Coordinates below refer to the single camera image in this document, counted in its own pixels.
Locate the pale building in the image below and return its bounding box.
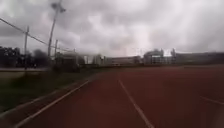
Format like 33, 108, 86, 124
83, 53, 143, 68

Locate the dark building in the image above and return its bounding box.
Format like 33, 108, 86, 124
53, 51, 83, 72

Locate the red running track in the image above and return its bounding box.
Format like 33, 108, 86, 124
0, 65, 224, 128

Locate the tall floodlight pole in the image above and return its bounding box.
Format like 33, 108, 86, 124
46, 1, 67, 63

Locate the long low building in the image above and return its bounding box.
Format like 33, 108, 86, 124
173, 51, 224, 66

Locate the grass field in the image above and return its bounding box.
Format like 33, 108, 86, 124
0, 68, 98, 113

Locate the net fence with poles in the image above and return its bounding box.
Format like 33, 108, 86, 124
0, 17, 88, 73

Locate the grey kerb strip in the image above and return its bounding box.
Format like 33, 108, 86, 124
0, 73, 101, 119

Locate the row of dark trees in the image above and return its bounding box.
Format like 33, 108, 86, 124
0, 46, 49, 69

